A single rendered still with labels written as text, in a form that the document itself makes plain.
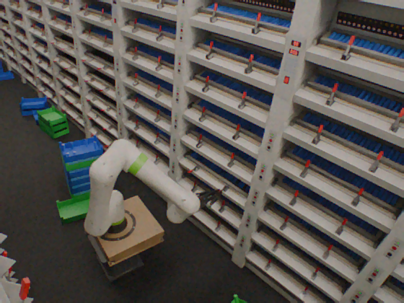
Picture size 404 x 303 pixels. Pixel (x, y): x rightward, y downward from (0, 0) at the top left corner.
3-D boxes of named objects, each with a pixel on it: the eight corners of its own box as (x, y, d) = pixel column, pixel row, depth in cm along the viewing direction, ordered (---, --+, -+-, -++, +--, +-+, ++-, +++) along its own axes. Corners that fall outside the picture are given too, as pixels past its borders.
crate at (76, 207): (62, 224, 218) (60, 217, 213) (58, 207, 232) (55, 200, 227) (100, 213, 232) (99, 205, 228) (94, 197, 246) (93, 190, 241)
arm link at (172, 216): (159, 211, 158) (169, 229, 155) (170, 203, 149) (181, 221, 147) (178, 203, 168) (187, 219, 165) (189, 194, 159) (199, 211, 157)
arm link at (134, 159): (99, 158, 139) (110, 143, 132) (113, 144, 149) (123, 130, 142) (130, 181, 142) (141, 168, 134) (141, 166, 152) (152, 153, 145)
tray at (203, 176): (245, 211, 180) (244, 203, 173) (179, 164, 213) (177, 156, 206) (264, 189, 188) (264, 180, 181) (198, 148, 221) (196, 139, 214)
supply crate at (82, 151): (65, 163, 217) (63, 154, 213) (60, 150, 231) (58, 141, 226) (103, 154, 231) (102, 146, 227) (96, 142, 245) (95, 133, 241)
